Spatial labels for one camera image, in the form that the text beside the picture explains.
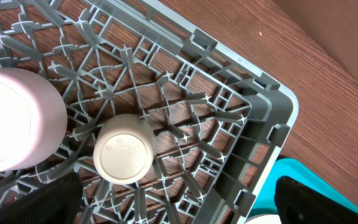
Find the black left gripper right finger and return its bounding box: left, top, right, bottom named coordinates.
left=274, top=176, right=358, bottom=224

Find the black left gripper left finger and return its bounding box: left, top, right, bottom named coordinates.
left=0, top=172, right=83, bottom=224

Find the cream white cup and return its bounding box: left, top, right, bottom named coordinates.
left=93, top=114, right=155, bottom=185

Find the pink small bowl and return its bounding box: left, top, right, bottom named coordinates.
left=0, top=68, right=68, bottom=172

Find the grey plastic dishwasher rack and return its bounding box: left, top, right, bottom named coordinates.
left=0, top=0, right=299, bottom=223

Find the teal plastic tray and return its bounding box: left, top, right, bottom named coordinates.
left=249, top=158, right=358, bottom=218

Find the white plate with food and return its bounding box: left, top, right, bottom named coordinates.
left=245, top=214, right=282, bottom=224

